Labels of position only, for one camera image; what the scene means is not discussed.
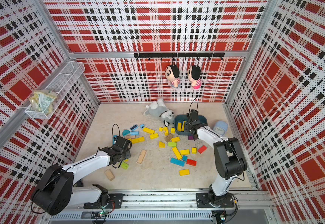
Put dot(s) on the yellow-green snack packet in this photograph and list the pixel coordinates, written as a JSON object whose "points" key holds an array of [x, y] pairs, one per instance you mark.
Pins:
{"points": [[42, 100]]}

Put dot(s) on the teal triangular block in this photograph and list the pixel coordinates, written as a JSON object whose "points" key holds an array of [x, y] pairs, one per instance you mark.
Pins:
{"points": [[125, 132]]}

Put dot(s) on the metal linear rail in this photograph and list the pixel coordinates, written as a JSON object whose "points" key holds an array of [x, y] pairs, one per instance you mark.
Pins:
{"points": [[173, 205]]}

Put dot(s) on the long natural wood block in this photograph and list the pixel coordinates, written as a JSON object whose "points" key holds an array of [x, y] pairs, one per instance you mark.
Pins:
{"points": [[141, 156]]}

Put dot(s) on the right hanging cartoon doll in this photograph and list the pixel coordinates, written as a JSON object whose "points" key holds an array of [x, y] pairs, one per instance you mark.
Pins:
{"points": [[194, 76]]}

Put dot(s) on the natural wood cube block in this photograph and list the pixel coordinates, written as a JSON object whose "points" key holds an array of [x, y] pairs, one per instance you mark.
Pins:
{"points": [[109, 175]]}

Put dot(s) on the hanging cartoon doll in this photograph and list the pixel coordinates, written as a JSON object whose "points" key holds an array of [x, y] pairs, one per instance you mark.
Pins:
{"points": [[194, 76], [172, 73]]}

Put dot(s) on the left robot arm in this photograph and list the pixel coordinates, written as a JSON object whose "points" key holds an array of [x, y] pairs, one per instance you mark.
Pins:
{"points": [[57, 188]]}

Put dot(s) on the white wire wall basket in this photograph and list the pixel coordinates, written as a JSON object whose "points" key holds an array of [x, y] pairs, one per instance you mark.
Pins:
{"points": [[61, 84]]}

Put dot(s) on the yellow block front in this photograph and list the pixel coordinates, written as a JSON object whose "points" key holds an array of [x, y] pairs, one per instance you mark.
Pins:
{"points": [[184, 172]]}

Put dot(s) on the long yellow block near husky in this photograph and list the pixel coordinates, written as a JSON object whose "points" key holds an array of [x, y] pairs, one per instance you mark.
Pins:
{"points": [[148, 130]]}

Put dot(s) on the dark teal plastic bin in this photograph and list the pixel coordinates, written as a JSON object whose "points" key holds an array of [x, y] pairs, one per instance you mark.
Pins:
{"points": [[181, 126]]}

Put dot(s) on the black hook rail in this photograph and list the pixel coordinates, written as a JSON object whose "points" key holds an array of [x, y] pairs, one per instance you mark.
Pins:
{"points": [[179, 55]]}

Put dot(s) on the long teal block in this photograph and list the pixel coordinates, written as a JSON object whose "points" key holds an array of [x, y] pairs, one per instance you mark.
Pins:
{"points": [[177, 162]]}

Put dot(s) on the yellow arch block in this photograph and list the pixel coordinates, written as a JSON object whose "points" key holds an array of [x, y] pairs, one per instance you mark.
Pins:
{"points": [[166, 132]]}

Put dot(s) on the grey husky plush toy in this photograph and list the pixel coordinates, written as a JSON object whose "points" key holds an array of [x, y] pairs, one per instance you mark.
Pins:
{"points": [[158, 109]]}

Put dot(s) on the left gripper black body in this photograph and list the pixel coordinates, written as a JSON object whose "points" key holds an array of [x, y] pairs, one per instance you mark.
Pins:
{"points": [[125, 155]]}

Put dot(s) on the lime green block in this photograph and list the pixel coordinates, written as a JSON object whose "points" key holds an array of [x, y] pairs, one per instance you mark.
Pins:
{"points": [[124, 165], [172, 144]]}

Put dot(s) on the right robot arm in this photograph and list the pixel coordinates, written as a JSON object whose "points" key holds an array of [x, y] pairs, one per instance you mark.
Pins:
{"points": [[230, 162]]}

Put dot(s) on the red rectangular block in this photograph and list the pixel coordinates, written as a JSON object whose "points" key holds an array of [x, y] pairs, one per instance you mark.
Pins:
{"points": [[191, 162]]}

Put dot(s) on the short yellow block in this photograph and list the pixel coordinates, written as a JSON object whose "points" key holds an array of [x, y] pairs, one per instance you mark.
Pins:
{"points": [[154, 136]]}

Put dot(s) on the lime green block centre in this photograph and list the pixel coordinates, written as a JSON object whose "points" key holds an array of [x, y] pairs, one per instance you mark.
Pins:
{"points": [[172, 144]]}

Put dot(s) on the long yellow diagonal block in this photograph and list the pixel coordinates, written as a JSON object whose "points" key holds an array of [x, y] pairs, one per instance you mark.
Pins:
{"points": [[176, 153]]}

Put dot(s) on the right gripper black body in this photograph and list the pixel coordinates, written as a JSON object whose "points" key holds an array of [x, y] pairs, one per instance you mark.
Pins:
{"points": [[187, 126]]}

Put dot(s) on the blue striped block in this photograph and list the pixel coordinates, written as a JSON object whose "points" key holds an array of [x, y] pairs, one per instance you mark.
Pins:
{"points": [[134, 127]]}

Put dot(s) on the lime green block left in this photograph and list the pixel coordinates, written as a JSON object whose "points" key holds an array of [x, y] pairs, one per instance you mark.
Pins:
{"points": [[124, 165]]}

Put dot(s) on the left hanging cartoon doll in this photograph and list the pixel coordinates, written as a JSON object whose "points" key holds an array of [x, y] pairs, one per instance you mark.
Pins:
{"points": [[172, 73]]}

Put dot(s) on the yellow triangular block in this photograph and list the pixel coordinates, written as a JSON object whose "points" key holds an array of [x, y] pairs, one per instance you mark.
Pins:
{"points": [[162, 145]]}

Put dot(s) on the light blue alarm clock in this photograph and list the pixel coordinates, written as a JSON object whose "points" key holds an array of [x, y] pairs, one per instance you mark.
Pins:
{"points": [[220, 127]]}

